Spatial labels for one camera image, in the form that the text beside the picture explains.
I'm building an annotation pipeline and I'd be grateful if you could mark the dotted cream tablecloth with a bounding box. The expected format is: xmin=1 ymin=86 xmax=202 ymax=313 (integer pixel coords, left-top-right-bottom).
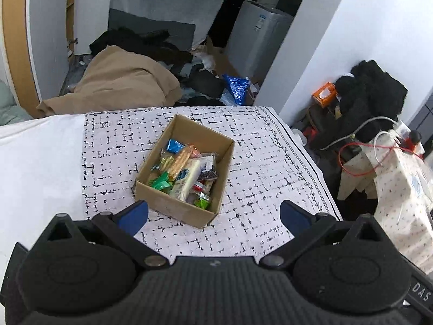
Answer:
xmin=336 ymin=130 xmax=433 ymax=275

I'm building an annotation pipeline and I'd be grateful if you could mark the green orange snack packet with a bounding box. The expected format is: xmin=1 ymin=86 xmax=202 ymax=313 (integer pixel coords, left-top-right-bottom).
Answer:
xmin=193 ymin=183 xmax=213 ymax=210

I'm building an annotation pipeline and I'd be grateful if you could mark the black fleece jacket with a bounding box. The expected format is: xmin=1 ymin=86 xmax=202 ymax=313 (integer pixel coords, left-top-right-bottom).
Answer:
xmin=309 ymin=60 xmax=408 ymax=150

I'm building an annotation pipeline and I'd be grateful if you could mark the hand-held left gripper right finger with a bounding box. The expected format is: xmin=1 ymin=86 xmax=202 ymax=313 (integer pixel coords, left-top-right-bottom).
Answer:
xmin=259 ymin=200 xmax=386 ymax=271

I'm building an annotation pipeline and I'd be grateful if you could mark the green round pastry packet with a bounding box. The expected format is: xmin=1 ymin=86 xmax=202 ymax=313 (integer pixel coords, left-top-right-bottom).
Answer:
xmin=152 ymin=154 xmax=176 ymax=174

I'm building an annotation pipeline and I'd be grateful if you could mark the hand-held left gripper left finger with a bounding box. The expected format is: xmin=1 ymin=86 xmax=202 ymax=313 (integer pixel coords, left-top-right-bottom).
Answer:
xmin=44 ymin=200 xmax=171 ymax=271

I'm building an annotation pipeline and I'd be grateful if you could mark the dark green snack packet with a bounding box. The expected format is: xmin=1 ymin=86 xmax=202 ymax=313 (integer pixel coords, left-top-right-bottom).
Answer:
xmin=150 ymin=172 xmax=173 ymax=190

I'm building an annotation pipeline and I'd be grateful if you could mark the black clothes pile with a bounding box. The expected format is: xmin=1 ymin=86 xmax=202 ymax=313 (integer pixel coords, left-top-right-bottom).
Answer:
xmin=88 ymin=27 xmax=224 ymax=105

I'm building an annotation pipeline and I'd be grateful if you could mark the cardboard box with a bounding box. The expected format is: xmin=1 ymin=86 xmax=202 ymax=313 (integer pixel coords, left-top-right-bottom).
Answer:
xmin=133 ymin=114 xmax=235 ymax=229

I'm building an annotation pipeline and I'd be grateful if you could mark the flattened cardboard sheet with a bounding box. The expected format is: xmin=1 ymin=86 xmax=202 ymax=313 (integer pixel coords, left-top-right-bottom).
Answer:
xmin=202 ymin=37 xmax=239 ymax=79

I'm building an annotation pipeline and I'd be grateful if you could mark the orange biscuit packet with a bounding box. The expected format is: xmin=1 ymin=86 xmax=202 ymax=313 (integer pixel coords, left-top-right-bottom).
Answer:
xmin=167 ymin=145 xmax=200 ymax=181

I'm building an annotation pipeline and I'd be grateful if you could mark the white washing machine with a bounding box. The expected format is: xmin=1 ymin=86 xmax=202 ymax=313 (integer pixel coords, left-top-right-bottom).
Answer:
xmin=225 ymin=0 xmax=295 ymax=82

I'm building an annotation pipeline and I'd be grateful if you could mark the pale green pillow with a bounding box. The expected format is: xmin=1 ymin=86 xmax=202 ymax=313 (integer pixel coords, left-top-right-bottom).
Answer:
xmin=0 ymin=81 xmax=32 ymax=126

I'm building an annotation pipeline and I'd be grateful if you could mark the plain white bed sheet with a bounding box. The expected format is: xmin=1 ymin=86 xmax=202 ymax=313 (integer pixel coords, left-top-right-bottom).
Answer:
xmin=0 ymin=113 xmax=87 ymax=265

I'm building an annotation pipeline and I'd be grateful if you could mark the white power strip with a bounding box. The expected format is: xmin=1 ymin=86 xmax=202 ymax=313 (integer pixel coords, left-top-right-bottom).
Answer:
xmin=389 ymin=122 xmax=412 ymax=140

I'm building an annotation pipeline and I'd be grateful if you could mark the white plastic bag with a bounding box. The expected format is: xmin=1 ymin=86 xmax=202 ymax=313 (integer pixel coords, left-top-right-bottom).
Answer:
xmin=198 ymin=53 xmax=217 ymax=72

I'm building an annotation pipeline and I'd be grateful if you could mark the red black small device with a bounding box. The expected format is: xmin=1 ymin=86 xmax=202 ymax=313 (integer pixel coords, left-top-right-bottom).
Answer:
xmin=408 ymin=130 xmax=423 ymax=150

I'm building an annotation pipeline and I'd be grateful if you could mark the clear white snack packet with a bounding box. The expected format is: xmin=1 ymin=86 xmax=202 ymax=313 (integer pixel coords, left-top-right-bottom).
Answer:
xmin=169 ymin=159 xmax=202 ymax=202

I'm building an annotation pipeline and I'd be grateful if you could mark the orange tissue box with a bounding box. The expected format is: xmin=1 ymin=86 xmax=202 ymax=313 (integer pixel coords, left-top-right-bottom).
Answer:
xmin=311 ymin=82 xmax=338 ymax=109

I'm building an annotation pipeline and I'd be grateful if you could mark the blue foil bag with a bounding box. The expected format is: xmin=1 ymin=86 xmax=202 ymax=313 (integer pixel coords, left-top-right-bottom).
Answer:
xmin=222 ymin=74 xmax=251 ymax=106

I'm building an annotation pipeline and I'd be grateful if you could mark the tan blanket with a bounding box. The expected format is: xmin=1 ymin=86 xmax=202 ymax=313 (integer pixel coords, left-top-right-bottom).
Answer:
xmin=37 ymin=45 xmax=183 ymax=119

